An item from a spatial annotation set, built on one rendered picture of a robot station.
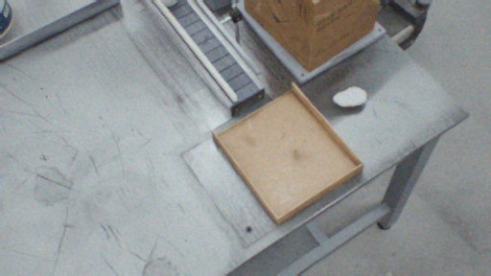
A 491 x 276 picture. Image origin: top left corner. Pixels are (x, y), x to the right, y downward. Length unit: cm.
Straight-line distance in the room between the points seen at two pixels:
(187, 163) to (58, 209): 34
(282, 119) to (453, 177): 112
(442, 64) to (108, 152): 172
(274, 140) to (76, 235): 55
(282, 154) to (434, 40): 153
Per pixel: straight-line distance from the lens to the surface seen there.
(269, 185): 139
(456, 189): 241
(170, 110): 153
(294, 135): 145
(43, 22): 176
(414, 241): 228
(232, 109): 146
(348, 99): 149
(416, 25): 253
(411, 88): 158
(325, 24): 143
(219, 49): 157
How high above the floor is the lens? 209
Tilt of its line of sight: 60 degrees down
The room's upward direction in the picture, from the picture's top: 6 degrees counter-clockwise
